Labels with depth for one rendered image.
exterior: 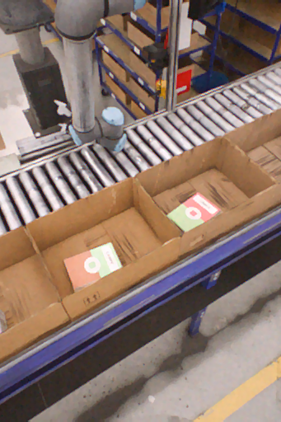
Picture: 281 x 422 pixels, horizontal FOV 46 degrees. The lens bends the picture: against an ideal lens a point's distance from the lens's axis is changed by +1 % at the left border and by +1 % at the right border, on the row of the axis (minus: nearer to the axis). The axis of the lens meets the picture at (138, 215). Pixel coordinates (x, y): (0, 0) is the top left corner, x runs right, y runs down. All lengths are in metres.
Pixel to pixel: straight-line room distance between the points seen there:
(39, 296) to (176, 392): 1.02
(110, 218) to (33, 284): 0.36
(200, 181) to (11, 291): 0.80
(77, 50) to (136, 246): 0.64
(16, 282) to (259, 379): 1.34
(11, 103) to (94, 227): 1.12
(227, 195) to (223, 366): 0.99
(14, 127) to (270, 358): 1.82
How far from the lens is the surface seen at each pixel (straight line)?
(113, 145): 1.56
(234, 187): 1.37
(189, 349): 1.96
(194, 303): 1.37
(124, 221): 1.23
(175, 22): 1.71
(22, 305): 1.14
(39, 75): 1.73
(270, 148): 1.56
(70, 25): 1.05
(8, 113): 2.07
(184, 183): 1.35
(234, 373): 1.97
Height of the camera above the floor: 1.89
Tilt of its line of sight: 54 degrees down
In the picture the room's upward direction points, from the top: 3 degrees counter-clockwise
